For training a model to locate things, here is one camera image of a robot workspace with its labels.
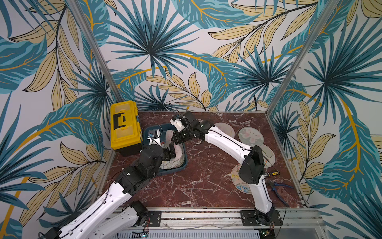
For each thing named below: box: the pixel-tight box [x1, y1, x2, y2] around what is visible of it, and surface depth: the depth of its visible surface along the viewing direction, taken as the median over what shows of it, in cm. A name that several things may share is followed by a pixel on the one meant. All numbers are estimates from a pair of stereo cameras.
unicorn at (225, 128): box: [214, 122, 236, 138], surface depth 112 cm
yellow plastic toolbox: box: [109, 100, 143, 157], surface depth 90 cm
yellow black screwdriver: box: [264, 171, 280, 177], surface depth 89 cm
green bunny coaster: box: [238, 126, 265, 147], surface depth 109 cm
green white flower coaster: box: [159, 154, 186, 170], surface depth 92 cm
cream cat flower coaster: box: [260, 144, 276, 168], surface depth 100 cm
